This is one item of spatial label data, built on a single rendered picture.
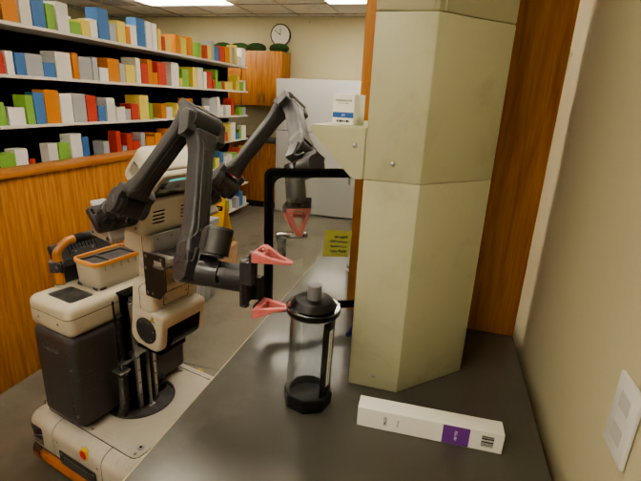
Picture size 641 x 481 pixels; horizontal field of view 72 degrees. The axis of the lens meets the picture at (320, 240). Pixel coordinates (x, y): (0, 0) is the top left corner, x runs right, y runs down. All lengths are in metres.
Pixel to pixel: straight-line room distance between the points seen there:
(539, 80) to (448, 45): 0.41
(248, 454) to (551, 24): 1.13
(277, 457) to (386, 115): 0.66
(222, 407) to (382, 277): 0.43
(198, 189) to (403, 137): 0.48
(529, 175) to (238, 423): 0.91
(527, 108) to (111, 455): 1.78
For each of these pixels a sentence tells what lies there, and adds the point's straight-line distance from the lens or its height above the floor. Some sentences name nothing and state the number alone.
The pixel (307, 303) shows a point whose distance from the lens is 0.86.
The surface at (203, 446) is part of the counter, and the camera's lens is 0.92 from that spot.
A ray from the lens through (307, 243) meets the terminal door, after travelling 1.18.
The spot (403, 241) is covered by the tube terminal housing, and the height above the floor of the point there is 1.29.
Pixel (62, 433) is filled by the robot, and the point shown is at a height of 0.26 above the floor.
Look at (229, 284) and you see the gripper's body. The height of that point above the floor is 1.19.
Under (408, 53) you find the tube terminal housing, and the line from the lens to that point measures 0.86.
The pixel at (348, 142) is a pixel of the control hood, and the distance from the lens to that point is 0.88.
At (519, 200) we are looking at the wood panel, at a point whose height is 1.33.
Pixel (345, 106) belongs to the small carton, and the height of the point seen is 1.55.
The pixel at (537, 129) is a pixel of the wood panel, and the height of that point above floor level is 1.51.
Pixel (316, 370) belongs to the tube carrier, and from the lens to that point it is 0.91.
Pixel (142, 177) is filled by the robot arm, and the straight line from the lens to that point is 1.33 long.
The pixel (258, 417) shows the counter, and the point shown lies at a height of 0.94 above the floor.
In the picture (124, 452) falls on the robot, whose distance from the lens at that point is 1.95.
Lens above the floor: 1.56
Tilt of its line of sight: 18 degrees down
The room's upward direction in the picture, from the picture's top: 3 degrees clockwise
